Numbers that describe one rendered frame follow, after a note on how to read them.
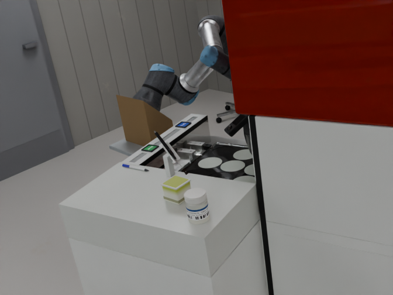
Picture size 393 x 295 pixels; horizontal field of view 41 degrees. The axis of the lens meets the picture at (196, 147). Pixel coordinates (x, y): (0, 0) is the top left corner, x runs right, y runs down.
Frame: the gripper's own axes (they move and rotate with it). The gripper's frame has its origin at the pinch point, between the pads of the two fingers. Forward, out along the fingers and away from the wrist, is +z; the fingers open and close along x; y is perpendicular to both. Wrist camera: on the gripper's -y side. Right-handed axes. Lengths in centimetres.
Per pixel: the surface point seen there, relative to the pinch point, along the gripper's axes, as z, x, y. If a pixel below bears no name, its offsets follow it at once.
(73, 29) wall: -11, 311, -13
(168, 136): -1.7, 37.1, -22.5
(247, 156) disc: 3.9, 6.5, 0.7
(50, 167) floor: 94, 271, -66
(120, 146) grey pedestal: 12, 75, -38
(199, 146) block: 3.7, 29.0, -11.3
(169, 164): -7.6, -2.4, -35.4
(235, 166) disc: 3.9, 1.3, -7.1
